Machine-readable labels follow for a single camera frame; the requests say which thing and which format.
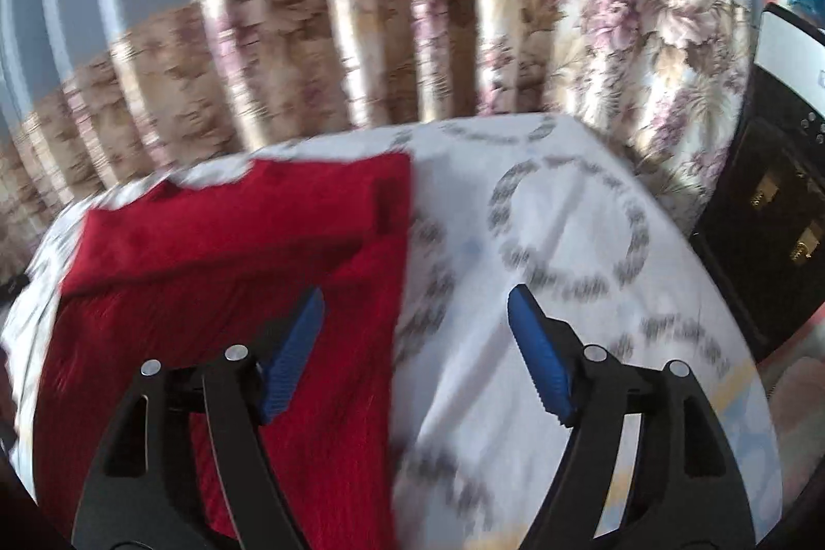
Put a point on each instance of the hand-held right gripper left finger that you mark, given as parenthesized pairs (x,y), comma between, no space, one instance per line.
(293,350)

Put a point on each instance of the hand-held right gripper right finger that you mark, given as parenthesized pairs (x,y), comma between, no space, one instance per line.
(541,357)

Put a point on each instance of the red knitted sweater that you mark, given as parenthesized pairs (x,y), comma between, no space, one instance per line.
(213,266)

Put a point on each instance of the white patterned table cloth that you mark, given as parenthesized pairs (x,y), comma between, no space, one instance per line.
(567,241)

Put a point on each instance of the black and white cabinet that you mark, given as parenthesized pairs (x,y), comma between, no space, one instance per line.
(767,215)

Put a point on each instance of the wide blue floral curtain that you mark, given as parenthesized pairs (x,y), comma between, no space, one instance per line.
(387,9)

